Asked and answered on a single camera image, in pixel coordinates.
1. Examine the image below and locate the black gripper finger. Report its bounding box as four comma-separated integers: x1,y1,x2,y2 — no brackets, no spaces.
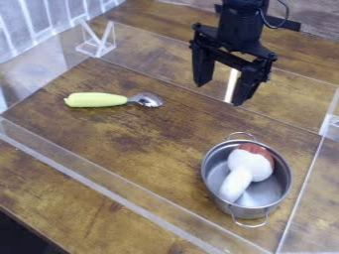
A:
191,43,215,87
232,60,272,106

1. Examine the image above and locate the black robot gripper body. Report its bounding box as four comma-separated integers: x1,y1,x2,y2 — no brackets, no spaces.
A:
190,0,276,70

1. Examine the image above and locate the red white plush mushroom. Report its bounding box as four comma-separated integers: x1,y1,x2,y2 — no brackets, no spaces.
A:
219,143,274,202

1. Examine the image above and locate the silver metal pot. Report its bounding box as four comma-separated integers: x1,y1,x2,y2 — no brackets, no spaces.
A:
202,132,292,228

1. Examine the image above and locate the black bar on table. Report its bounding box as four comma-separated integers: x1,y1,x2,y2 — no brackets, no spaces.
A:
214,3,303,33

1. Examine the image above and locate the clear acrylic front barrier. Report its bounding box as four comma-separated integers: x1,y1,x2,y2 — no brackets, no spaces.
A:
0,117,271,254

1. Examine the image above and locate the clear acrylic barrier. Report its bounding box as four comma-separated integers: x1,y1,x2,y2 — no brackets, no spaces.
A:
0,117,271,254
276,88,339,254

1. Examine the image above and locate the clear acrylic right barrier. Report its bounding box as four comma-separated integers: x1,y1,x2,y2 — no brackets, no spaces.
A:
276,88,339,254

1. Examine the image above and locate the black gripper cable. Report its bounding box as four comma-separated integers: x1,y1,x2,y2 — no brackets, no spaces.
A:
256,0,291,30

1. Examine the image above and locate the clear acrylic triangle bracket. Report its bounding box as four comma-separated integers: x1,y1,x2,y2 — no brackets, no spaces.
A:
76,21,116,58

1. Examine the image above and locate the yellow handled metal spoon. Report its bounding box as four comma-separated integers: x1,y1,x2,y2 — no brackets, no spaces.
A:
64,92,163,107

